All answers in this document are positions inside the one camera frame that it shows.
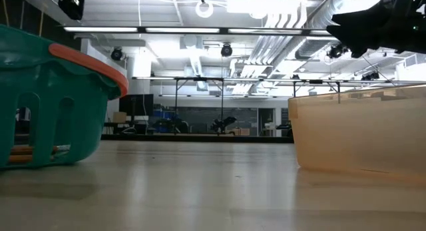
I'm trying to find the teal plastic slotted basket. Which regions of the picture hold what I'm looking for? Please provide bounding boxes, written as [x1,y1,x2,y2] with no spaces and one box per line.
[0,23,122,169]

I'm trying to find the overhead light bar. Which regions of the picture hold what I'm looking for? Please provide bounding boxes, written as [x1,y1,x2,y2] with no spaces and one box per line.
[63,25,332,37]

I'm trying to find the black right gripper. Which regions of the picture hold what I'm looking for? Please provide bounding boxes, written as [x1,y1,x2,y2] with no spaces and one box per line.
[325,0,426,59]

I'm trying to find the cardboard box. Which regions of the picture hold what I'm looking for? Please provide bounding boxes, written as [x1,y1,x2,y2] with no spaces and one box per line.
[112,111,128,124]

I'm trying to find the orange plastic basket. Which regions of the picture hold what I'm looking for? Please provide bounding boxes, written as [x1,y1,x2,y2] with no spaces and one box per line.
[48,43,129,99]

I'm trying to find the silver ceiling ducts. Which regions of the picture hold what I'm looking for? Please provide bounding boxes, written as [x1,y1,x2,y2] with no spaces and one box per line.
[229,0,353,96]

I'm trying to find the black overhead station frame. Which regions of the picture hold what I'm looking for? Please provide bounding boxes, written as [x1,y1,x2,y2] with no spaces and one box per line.
[132,75,426,138]

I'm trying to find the black metal table frame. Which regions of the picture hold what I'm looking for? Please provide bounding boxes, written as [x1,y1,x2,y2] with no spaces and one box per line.
[101,133,295,144]

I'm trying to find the translucent orange plastic bin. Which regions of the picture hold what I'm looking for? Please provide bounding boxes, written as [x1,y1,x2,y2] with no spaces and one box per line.
[288,84,426,178]

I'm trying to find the white ring light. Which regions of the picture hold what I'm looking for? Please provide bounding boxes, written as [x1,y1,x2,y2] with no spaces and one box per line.
[194,0,215,19]

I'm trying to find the black hanging camera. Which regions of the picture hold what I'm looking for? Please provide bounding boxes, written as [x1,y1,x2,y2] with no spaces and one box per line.
[327,43,349,59]
[220,43,234,58]
[110,47,124,62]

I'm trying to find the black monitor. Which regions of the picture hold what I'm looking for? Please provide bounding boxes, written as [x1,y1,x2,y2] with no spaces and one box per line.
[118,93,155,117]

